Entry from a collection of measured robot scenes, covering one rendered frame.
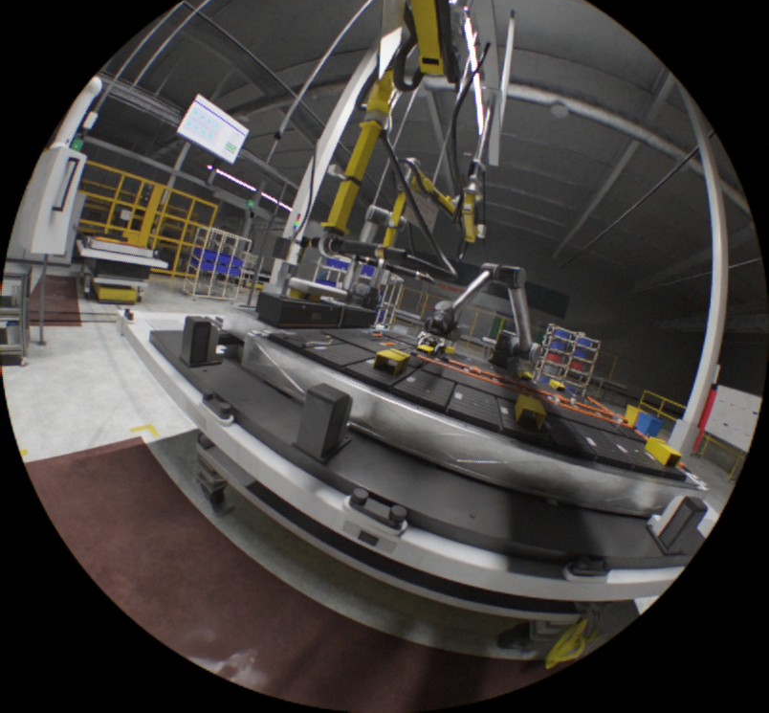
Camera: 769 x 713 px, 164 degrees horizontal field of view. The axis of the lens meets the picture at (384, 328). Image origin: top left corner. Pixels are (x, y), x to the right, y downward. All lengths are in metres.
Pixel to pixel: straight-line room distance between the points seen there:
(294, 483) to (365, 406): 0.25
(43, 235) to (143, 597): 2.34
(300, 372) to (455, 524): 0.51
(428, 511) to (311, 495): 0.21
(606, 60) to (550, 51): 1.83
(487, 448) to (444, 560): 0.26
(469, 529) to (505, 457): 0.19
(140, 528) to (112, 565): 0.26
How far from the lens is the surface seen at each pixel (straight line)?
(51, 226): 2.69
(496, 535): 0.54
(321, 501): 0.52
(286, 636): 1.24
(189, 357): 0.83
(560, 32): 10.17
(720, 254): 6.26
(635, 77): 11.00
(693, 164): 10.06
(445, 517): 0.52
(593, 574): 0.64
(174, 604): 1.30
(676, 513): 0.83
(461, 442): 0.61
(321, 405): 0.49
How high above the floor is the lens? 1.20
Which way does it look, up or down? 6 degrees down
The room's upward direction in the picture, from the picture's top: 17 degrees clockwise
